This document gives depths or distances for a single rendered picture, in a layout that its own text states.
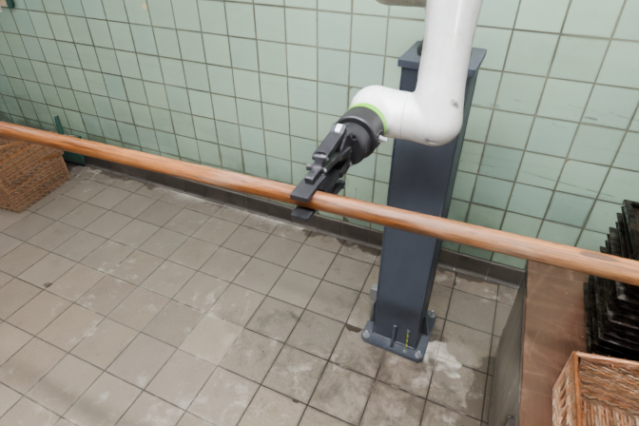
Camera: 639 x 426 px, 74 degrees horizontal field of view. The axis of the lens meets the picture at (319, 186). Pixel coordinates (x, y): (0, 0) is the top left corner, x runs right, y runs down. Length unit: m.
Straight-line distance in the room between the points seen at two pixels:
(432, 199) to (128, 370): 1.36
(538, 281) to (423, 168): 0.50
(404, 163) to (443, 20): 0.61
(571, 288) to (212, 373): 1.33
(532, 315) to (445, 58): 0.83
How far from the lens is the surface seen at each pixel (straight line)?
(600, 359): 1.16
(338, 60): 1.94
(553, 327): 1.40
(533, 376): 1.28
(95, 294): 2.35
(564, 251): 0.63
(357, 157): 0.80
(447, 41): 0.86
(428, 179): 1.37
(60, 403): 2.03
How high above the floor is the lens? 1.57
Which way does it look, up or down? 34 degrees down
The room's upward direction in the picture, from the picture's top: straight up
